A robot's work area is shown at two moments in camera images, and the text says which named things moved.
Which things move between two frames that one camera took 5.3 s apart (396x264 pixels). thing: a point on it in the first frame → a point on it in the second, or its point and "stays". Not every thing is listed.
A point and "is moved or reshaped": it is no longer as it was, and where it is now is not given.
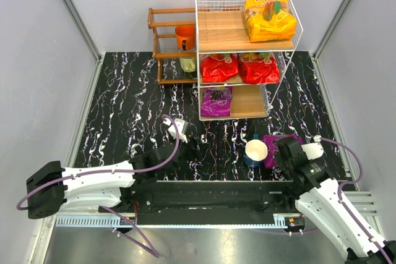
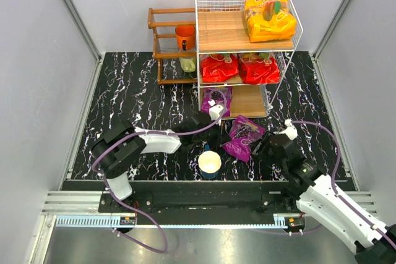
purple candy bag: [272, 157] is moved or reshaped
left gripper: [192, 145] → [218, 134]
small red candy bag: [258, 68] stays
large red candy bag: [215, 67] stays
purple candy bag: [216, 101] stays
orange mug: [185, 36] stays
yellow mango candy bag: [268, 19] stays
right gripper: [281, 155] stays
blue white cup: [256, 151] → [209, 163]
